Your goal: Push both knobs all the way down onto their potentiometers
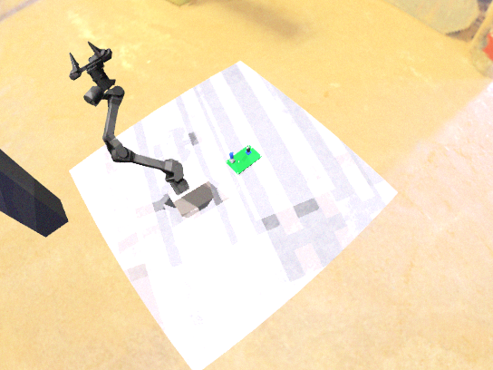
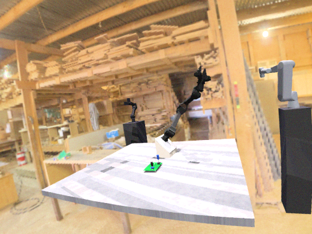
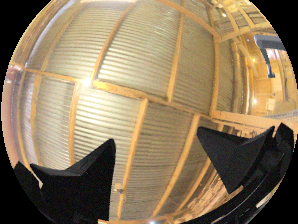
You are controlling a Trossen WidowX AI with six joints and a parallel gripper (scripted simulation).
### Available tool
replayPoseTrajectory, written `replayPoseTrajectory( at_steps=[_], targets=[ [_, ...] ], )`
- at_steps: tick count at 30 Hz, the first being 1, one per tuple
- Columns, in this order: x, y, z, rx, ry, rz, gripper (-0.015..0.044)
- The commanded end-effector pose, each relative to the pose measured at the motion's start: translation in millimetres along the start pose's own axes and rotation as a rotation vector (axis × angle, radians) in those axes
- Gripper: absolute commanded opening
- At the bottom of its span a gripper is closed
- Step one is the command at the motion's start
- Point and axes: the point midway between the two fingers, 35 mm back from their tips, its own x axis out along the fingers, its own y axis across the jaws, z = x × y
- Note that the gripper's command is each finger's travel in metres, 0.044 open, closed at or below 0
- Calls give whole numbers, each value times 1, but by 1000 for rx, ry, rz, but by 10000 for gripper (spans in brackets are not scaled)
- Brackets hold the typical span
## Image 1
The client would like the green circuit board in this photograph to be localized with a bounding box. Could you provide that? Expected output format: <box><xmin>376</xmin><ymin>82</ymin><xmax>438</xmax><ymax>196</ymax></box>
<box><xmin>226</xmin><ymin>144</ymin><xmax>262</xmax><ymax>175</ymax></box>

